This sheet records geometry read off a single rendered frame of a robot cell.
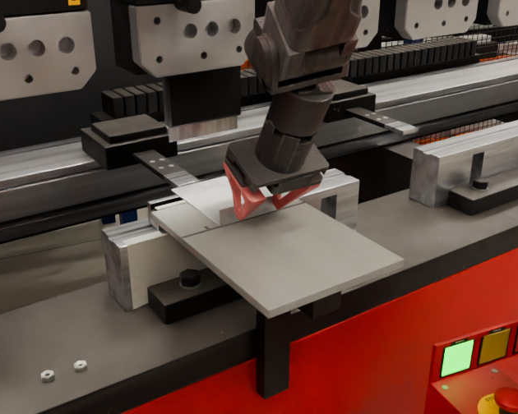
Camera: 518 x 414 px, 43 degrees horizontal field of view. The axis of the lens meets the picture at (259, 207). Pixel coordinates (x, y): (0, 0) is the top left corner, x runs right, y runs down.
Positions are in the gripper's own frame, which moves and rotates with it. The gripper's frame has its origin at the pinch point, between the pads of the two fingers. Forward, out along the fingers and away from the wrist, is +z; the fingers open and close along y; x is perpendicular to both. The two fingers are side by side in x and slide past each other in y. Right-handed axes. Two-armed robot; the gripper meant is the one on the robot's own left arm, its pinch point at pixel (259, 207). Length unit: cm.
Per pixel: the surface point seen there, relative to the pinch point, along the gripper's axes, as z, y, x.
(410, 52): 21, -74, -44
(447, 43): 22, -88, -46
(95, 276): 166, -28, -97
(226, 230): 1.3, 4.8, 1.1
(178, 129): -1.8, 5.0, -13.2
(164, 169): 10.5, 3.0, -17.3
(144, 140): 13.2, 2.1, -25.9
